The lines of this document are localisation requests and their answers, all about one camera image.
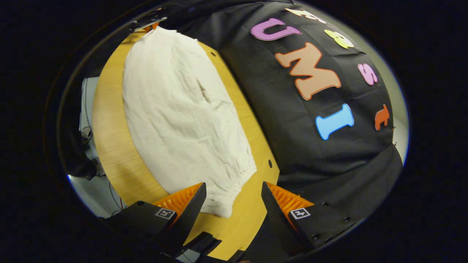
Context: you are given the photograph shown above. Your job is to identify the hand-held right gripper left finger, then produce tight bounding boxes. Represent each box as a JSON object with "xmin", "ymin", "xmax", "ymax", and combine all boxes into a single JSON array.
[{"xmin": 105, "ymin": 182, "xmax": 208, "ymax": 257}]

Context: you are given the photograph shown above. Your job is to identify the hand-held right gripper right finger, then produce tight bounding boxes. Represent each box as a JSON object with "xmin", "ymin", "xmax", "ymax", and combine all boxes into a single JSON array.
[{"xmin": 261, "ymin": 181, "xmax": 361, "ymax": 254}]

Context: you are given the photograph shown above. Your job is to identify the white jeans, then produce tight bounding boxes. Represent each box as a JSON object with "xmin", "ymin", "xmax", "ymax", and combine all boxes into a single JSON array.
[{"xmin": 122, "ymin": 26, "xmax": 257, "ymax": 219}]

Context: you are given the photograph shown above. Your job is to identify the black backdrop cloth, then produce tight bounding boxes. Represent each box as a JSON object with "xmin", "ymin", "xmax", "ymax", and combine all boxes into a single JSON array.
[{"xmin": 161, "ymin": 0, "xmax": 404, "ymax": 256}]

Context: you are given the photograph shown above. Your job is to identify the thin red cable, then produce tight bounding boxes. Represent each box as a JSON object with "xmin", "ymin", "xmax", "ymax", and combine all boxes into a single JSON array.
[{"xmin": 109, "ymin": 181, "xmax": 125, "ymax": 211}]

